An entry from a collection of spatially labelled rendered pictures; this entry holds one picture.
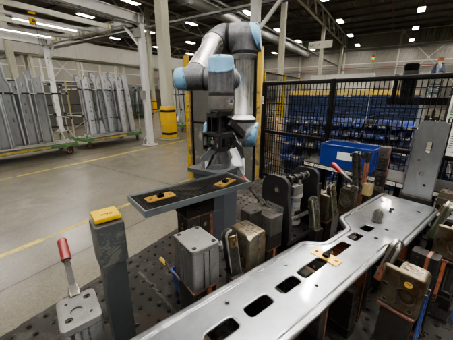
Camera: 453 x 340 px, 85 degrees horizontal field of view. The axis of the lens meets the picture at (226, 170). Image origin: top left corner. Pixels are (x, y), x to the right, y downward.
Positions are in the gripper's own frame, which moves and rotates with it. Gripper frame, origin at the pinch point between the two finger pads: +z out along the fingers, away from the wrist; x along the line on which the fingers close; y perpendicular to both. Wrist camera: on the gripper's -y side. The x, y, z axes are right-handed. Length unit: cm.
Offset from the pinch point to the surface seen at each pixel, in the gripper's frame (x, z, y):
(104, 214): -12.4, 3.8, 35.8
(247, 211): 10.7, 10.1, 3.5
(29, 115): -679, 20, -181
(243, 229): 13.2, 12.0, 10.7
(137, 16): -558, -222, -424
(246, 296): 22.2, 19.9, 24.6
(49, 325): -42, 50, 44
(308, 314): 35.5, 20.2, 21.4
